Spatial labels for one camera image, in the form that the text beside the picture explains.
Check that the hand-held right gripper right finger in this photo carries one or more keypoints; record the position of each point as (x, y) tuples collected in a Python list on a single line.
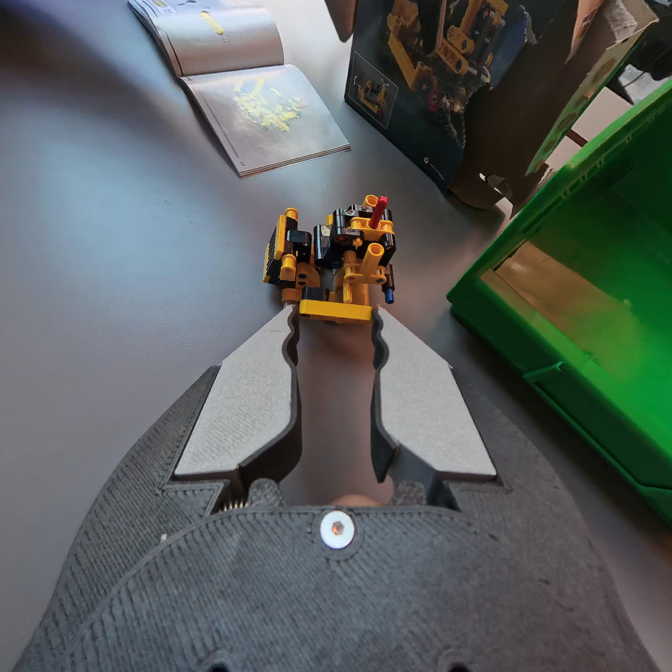
[(428, 399)]

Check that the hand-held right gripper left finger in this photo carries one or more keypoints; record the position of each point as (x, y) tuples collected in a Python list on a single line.
[(246, 399)]

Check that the yellow black lego model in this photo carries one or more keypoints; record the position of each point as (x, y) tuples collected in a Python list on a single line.
[(330, 260)]

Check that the dark lego set box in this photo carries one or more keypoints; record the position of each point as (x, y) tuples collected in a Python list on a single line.
[(425, 78)]

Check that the green plastic bin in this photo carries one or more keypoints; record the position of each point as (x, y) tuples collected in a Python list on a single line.
[(588, 294)]

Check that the open instruction booklet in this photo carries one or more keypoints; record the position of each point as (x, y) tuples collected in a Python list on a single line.
[(236, 84)]

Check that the brown cardboard box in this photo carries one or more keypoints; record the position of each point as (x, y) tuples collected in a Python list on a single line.
[(556, 99)]

